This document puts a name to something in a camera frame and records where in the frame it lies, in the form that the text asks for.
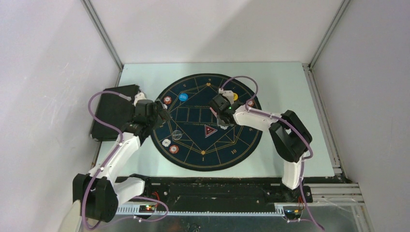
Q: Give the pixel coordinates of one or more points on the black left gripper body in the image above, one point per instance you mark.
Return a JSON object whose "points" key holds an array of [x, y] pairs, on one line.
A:
{"points": [[158, 119]]}

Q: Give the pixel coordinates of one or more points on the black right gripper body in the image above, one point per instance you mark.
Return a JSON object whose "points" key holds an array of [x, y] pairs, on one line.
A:
{"points": [[221, 121]]}

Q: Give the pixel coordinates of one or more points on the red playing card deck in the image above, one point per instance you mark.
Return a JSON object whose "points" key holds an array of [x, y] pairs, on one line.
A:
{"points": [[212, 110]]}

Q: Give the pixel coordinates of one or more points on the red poker chip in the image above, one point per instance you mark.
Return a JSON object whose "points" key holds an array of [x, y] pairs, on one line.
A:
{"points": [[167, 100], [173, 149], [251, 103]]}

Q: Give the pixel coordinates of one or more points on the white poker chip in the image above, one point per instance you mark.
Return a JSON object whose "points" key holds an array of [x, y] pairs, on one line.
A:
{"points": [[166, 142]]}

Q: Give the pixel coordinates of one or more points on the blue small blind button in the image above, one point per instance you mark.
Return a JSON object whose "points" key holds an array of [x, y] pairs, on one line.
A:
{"points": [[183, 97]]}

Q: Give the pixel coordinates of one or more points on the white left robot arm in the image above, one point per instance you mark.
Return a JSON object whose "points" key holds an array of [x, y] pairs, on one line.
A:
{"points": [[97, 191]]}

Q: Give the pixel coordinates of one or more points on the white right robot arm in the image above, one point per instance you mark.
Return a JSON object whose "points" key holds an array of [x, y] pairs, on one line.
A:
{"points": [[290, 137]]}

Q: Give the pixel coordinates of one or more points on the red triangular marker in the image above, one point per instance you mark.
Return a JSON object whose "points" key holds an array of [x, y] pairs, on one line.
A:
{"points": [[209, 130]]}

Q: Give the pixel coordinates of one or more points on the clear round button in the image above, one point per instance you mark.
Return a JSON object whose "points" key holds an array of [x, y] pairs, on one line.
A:
{"points": [[176, 135]]}

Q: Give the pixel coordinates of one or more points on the black carrying case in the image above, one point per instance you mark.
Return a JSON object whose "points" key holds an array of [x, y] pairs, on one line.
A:
{"points": [[114, 110]]}

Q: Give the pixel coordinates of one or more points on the round dark poker mat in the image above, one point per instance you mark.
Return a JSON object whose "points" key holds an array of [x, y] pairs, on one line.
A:
{"points": [[223, 149]]}

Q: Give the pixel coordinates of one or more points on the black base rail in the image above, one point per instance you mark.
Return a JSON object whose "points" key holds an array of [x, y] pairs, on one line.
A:
{"points": [[217, 195]]}

